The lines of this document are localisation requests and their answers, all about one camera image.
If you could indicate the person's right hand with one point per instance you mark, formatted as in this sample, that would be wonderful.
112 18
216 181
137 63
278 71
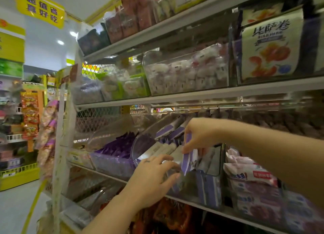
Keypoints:
206 132

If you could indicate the person's left hand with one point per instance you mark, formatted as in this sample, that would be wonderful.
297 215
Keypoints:
148 182

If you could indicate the person's left thumb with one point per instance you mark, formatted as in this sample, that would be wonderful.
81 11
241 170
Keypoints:
171 182

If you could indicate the person's right thumb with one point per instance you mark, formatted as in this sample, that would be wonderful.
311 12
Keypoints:
193 145

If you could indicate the purple white snack packet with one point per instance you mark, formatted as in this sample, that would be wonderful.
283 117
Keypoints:
187 161

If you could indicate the person's left forearm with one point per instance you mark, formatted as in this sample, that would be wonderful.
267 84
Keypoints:
111 216

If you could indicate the person's right forearm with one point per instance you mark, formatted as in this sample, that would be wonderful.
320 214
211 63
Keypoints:
276 152

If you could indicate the pile of purple white packets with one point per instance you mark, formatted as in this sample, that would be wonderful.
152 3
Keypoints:
167 140

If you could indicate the pile of orange red packets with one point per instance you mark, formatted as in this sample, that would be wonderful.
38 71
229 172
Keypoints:
167 216

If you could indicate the clear lidded plastic bin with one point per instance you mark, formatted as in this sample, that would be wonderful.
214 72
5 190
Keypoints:
207 185

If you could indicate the grey metal shelf rack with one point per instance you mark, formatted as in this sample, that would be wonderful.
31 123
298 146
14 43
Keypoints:
207 93

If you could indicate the pile of pink white packets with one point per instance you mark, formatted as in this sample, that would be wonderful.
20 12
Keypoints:
246 171

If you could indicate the clear bin with purple candies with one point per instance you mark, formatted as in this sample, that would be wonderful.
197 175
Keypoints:
114 158

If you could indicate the bin of white pink candies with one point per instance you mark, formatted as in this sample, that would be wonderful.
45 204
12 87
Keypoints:
187 70

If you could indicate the bin of green white packets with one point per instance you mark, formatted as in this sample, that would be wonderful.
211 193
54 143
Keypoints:
124 85

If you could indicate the bin of dark grey packets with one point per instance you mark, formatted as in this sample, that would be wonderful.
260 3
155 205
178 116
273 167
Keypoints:
87 90

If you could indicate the hanging strip of snack bags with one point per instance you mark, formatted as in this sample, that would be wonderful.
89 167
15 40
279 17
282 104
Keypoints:
46 135

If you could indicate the row of red packets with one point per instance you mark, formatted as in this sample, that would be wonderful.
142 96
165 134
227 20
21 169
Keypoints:
129 16

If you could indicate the row of dark packets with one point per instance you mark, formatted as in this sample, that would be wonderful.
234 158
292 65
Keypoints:
93 40

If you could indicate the yellow store shelf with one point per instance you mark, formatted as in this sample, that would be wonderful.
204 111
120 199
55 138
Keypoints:
17 175

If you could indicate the stack of orange packets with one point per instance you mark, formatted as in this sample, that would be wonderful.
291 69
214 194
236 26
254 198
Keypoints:
30 115

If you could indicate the round ceiling light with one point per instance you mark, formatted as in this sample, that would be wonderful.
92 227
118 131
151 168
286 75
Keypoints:
73 34
60 42

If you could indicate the yellow hanging sign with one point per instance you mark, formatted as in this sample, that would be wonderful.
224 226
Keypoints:
39 7

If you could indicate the yellow green wall sign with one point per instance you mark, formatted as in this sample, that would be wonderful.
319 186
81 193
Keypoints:
11 47

